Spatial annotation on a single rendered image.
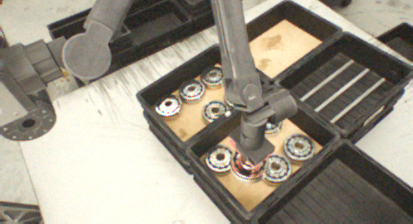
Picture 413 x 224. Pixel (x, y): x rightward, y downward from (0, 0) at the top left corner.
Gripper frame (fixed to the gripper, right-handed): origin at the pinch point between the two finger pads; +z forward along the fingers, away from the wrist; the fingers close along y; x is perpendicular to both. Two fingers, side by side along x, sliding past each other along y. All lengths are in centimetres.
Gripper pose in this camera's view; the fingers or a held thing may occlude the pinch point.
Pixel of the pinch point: (249, 159)
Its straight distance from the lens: 91.1
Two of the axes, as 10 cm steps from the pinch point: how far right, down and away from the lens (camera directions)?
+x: -7.9, 5.1, -3.4
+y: -6.1, -6.1, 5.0
